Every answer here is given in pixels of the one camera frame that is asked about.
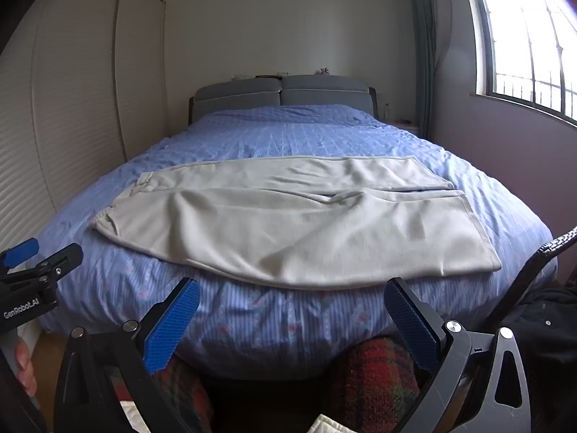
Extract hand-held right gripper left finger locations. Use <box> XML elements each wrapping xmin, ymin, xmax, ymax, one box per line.
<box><xmin>53</xmin><ymin>276</ymin><xmax>201</xmax><ymax>433</ymax></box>

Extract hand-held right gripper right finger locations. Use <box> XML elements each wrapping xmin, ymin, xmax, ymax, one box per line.
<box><xmin>383</xmin><ymin>277</ymin><xmax>533</xmax><ymax>433</ymax></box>

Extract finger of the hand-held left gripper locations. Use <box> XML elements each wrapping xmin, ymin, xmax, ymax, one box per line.
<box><xmin>9</xmin><ymin>242</ymin><xmax>84</xmax><ymax>290</ymax></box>
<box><xmin>0</xmin><ymin>238</ymin><xmax>40</xmax><ymax>270</ymax></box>

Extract cream pants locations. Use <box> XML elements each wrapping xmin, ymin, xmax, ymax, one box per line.
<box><xmin>92</xmin><ymin>156</ymin><xmax>503</xmax><ymax>290</ymax></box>

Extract person's left hand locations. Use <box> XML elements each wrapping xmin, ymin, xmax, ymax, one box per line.
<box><xmin>13</xmin><ymin>339</ymin><xmax>39</xmax><ymax>398</ymax></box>

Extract red plaid cloth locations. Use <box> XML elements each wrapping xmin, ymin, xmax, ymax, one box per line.
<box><xmin>115</xmin><ymin>355</ymin><xmax>213</xmax><ymax>433</ymax></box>
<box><xmin>331</xmin><ymin>336</ymin><xmax>427</xmax><ymax>433</ymax></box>

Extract blue floral striped bedsheet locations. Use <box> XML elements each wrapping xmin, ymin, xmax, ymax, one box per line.
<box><xmin>34</xmin><ymin>105</ymin><xmax>558</xmax><ymax>380</ymax></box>

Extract white quilted cloth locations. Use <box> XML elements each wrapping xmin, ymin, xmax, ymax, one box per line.
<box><xmin>310</xmin><ymin>412</ymin><xmax>358</xmax><ymax>433</ymax></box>

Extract black garment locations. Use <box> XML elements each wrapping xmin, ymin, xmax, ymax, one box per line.
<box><xmin>499</xmin><ymin>285</ymin><xmax>577</xmax><ymax>433</ymax></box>

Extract white nightstand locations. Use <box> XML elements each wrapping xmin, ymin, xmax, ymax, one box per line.
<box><xmin>391</xmin><ymin>119</ymin><xmax>423</xmax><ymax>137</ymax></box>

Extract grey headboard cushion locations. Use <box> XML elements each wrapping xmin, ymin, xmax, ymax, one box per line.
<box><xmin>280</xmin><ymin>74</ymin><xmax>375</xmax><ymax>113</ymax></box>
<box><xmin>194</xmin><ymin>78</ymin><xmax>283</xmax><ymax>122</ymax></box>

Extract green curtain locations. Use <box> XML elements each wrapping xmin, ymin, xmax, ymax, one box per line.
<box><xmin>407</xmin><ymin>0</ymin><xmax>437</xmax><ymax>141</ymax></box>

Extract barred window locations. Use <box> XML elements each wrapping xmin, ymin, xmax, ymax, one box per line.
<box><xmin>469</xmin><ymin>0</ymin><xmax>577</xmax><ymax>126</ymax></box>

